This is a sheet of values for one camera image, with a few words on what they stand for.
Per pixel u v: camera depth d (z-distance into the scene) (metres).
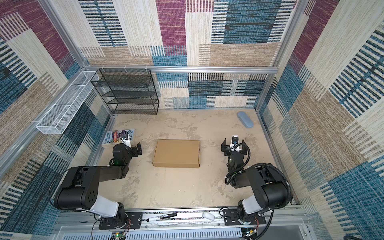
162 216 0.74
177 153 0.92
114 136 1.02
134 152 0.86
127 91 1.11
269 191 0.45
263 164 0.52
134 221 0.73
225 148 0.82
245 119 1.13
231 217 0.73
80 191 0.45
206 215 0.72
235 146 0.73
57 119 0.71
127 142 0.83
